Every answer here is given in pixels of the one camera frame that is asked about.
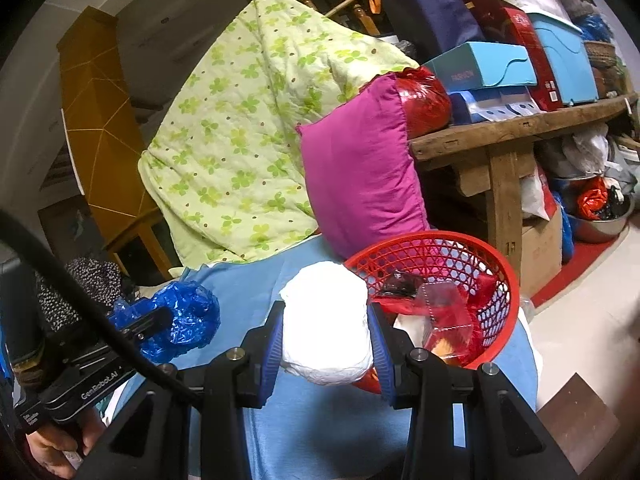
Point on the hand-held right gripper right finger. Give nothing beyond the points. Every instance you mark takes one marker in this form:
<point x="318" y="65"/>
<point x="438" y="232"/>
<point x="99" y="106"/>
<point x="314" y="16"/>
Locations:
<point x="385" y="360"/>

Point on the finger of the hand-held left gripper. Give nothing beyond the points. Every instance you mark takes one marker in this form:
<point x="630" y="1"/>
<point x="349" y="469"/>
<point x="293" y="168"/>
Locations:
<point x="150" y="322"/>

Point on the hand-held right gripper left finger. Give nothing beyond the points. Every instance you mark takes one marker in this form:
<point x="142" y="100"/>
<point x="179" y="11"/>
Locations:
<point x="274" y="355"/>

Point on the blue plastic bag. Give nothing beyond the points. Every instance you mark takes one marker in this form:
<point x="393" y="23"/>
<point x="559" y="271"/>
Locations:
<point x="190" y="315"/>

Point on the white paper packet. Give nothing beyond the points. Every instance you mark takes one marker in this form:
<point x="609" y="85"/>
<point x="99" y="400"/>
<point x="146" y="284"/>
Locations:
<point x="410" y="327"/>

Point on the orange wrapper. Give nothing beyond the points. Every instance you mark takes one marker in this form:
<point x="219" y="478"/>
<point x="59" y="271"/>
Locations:
<point x="445" y="347"/>

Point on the white plastic bag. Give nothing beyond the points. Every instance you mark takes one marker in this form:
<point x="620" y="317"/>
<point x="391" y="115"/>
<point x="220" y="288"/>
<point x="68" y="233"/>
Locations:
<point x="325" y="320"/>

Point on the dark plastic wrapper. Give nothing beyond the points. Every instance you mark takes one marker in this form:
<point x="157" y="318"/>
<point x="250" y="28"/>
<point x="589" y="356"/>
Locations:
<point x="400" y="285"/>

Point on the clear plastic container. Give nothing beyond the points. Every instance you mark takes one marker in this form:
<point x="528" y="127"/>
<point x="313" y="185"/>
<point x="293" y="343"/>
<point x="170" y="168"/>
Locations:
<point x="445" y="310"/>

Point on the red plastic mesh basket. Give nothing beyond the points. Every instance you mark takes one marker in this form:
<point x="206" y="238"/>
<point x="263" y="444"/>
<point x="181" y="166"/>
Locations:
<point x="500" y="280"/>

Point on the person's left hand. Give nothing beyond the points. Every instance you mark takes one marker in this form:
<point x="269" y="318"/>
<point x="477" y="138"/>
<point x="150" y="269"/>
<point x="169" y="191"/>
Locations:
<point x="50" y="455"/>

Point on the black white spotted garment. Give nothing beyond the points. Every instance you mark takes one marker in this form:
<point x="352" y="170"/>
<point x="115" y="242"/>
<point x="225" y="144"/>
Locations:
<point x="95" y="275"/>

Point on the light blue blanket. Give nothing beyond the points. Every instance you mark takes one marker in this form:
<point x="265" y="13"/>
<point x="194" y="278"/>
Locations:
<point x="310" y="435"/>

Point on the cardboard box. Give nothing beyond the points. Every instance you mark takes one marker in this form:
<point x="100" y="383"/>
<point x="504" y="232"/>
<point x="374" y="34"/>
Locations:
<point x="540" y="255"/>

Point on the magenta pillow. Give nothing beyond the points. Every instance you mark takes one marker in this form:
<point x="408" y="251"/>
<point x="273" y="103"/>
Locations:
<point x="365" y="170"/>

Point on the brown wooden board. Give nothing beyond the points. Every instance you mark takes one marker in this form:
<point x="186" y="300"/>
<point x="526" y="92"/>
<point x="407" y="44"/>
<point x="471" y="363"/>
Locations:
<point x="580" y="425"/>

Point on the green floral quilt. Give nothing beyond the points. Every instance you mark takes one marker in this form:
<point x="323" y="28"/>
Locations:
<point x="235" y="135"/>

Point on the red floor mat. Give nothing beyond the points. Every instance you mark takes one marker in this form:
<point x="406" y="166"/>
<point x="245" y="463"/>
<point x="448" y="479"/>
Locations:
<point x="575" y="270"/>

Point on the wooden bench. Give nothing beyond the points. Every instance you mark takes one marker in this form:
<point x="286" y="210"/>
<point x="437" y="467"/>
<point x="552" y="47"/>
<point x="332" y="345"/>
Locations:
<point x="505" y="180"/>

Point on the orange wooden cabinet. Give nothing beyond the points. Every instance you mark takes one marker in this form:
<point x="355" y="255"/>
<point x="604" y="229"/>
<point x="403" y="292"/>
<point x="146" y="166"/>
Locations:
<point x="100" y="110"/>

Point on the blue plastic sack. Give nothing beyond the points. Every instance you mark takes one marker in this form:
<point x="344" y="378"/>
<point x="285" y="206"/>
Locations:
<point x="567" y="235"/>

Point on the white sack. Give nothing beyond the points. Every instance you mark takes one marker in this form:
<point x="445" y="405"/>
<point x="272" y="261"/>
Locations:
<point x="532" y="195"/>

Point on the metal basin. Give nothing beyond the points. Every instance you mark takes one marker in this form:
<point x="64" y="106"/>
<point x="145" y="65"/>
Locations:
<point x="600" y="230"/>

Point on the shiny red bag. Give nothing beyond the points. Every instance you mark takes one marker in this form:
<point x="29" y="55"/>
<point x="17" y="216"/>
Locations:
<point x="425" y="105"/>

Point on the orange red bag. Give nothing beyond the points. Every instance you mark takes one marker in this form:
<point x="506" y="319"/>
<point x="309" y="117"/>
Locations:
<point x="592" y="200"/>

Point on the blue patterned box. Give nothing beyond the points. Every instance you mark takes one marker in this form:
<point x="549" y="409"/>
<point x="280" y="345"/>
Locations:
<point x="500" y="105"/>

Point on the grey plastic bag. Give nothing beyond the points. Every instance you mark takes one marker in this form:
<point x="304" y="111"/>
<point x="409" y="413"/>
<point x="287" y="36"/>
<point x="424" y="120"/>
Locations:
<point x="585" y="147"/>

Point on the small light blue box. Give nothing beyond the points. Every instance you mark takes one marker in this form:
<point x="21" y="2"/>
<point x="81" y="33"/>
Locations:
<point x="490" y="62"/>

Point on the large light blue box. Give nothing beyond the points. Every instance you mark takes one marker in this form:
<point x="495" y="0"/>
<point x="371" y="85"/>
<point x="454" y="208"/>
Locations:
<point x="565" y="70"/>

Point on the dark red box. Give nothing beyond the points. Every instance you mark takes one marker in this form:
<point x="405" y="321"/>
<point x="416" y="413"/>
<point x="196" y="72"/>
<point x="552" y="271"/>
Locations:
<point x="482" y="7"/>

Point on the wicker basket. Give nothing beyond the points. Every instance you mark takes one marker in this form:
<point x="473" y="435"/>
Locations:
<point x="600" y="52"/>

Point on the dark blue crumpled bag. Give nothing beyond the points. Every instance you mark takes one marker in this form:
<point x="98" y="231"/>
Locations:
<point x="592" y="27"/>

